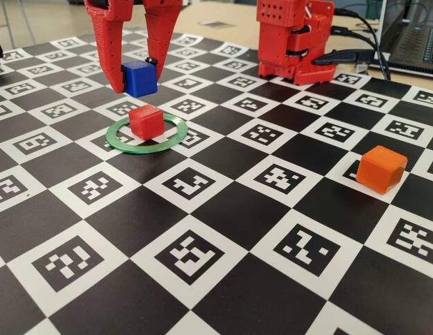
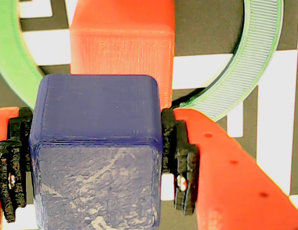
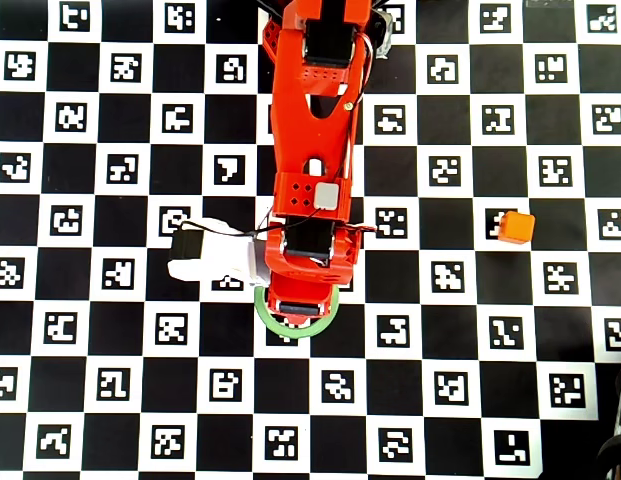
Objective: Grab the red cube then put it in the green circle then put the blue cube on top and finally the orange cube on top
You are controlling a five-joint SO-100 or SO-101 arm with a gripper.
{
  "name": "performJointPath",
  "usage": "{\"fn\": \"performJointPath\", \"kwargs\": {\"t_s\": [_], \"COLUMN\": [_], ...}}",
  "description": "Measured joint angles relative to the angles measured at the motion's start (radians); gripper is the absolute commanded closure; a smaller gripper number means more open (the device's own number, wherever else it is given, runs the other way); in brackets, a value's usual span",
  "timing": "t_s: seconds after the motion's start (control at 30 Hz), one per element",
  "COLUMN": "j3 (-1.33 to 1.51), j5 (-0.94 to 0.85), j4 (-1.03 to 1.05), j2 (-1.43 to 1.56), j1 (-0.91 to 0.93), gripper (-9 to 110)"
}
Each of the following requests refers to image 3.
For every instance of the checkerboard marker mat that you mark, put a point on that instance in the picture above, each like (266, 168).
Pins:
(140, 390)

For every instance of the small grey box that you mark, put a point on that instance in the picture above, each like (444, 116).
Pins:
(327, 195)

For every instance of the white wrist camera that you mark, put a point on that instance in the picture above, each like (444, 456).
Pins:
(220, 260)

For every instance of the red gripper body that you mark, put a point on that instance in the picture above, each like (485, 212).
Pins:
(299, 309)

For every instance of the red robot arm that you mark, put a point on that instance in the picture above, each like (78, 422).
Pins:
(310, 140)

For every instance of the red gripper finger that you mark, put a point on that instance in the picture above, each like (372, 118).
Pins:
(301, 320)

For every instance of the orange cube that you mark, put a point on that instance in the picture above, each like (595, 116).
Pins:
(517, 227)

